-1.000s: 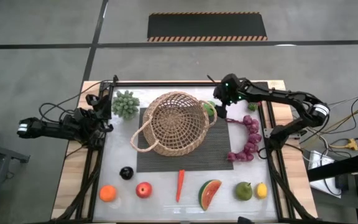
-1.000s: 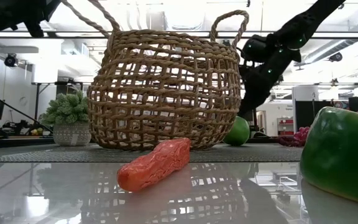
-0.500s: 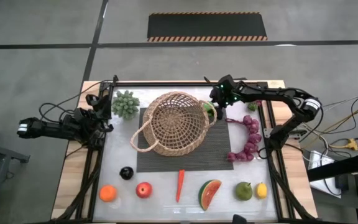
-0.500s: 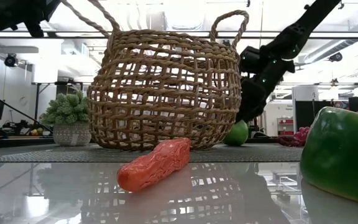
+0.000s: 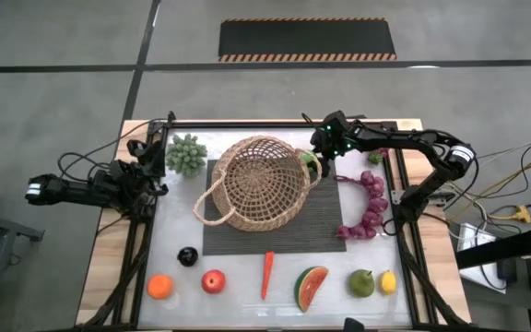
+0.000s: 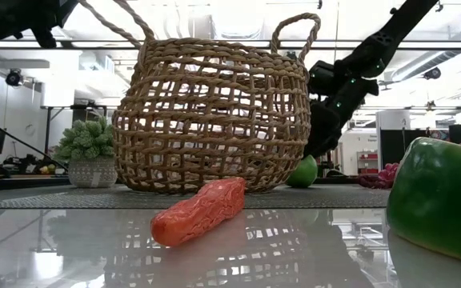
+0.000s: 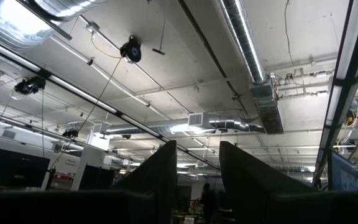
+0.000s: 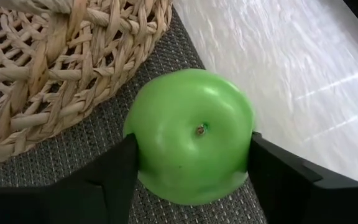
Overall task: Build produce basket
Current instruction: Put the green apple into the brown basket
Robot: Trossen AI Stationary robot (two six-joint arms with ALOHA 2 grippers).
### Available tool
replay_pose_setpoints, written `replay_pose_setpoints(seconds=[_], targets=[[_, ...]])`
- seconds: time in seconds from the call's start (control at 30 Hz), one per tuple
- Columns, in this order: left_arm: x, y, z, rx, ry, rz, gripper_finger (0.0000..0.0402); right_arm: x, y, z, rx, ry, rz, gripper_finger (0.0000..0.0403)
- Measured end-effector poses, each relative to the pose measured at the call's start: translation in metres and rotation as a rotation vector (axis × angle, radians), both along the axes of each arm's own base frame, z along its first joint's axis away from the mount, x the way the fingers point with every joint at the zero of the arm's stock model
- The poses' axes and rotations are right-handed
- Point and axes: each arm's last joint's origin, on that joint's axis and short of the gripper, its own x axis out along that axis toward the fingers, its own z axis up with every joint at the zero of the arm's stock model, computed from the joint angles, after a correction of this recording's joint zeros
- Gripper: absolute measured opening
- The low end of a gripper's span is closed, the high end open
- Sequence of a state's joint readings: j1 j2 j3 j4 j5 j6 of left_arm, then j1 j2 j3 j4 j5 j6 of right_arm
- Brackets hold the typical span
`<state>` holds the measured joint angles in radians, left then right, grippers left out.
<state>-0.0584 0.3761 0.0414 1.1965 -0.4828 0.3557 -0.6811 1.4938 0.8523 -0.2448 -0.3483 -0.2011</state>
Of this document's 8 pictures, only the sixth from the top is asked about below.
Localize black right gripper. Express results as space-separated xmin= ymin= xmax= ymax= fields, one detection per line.
xmin=303 ymin=99 xmax=354 ymax=159

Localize bright green apple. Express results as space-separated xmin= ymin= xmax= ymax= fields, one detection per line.
xmin=285 ymin=154 xmax=319 ymax=189

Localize small pink berry bunch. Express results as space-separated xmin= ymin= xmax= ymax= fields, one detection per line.
xmin=356 ymin=162 xmax=400 ymax=190

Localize woven wicker basket with handles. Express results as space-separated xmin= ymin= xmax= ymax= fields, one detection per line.
xmin=78 ymin=0 xmax=322 ymax=196

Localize green pear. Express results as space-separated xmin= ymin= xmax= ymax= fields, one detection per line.
xmin=386 ymin=136 xmax=461 ymax=268

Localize red watermelon slice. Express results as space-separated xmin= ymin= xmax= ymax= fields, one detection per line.
xmin=150 ymin=177 xmax=247 ymax=247

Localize shelf with red bins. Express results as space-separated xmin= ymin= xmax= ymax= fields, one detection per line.
xmin=356 ymin=150 xmax=379 ymax=175

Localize black ceiling spotlight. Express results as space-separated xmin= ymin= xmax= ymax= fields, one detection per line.
xmin=423 ymin=66 xmax=443 ymax=81
xmin=5 ymin=68 xmax=26 ymax=88

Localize green grape bunch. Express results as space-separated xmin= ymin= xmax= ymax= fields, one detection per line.
xmin=52 ymin=115 xmax=118 ymax=189

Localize dark grey woven placemat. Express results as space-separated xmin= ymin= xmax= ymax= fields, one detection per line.
xmin=0 ymin=182 xmax=391 ymax=210

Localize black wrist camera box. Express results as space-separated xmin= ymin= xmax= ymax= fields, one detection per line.
xmin=308 ymin=59 xmax=339 ymax=98

